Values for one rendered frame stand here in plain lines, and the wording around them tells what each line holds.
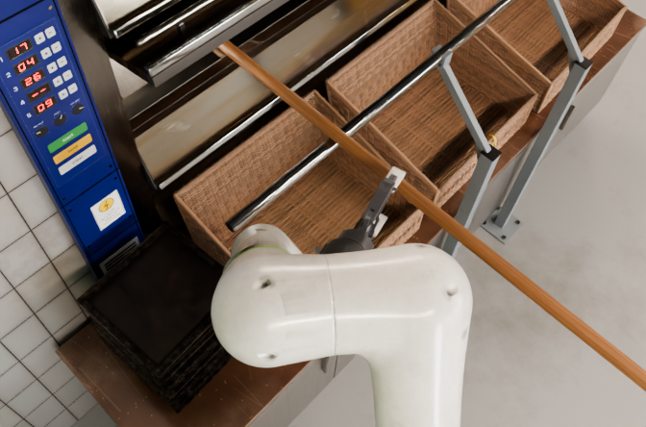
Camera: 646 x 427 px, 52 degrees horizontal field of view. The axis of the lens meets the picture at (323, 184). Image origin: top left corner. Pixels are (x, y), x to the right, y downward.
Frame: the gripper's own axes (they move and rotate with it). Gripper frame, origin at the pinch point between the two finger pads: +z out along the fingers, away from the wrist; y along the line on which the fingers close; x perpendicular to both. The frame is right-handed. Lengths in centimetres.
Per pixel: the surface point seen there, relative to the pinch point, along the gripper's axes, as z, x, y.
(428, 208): -0.2, 8.7, -2.2
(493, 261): -4.8, 25.0, -1.6
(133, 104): -6, -62, 5
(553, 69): 132, 22, 24
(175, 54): -14, -46, -20
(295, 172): -3.4, -20.3, 3.0
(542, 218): 127, 47, 85
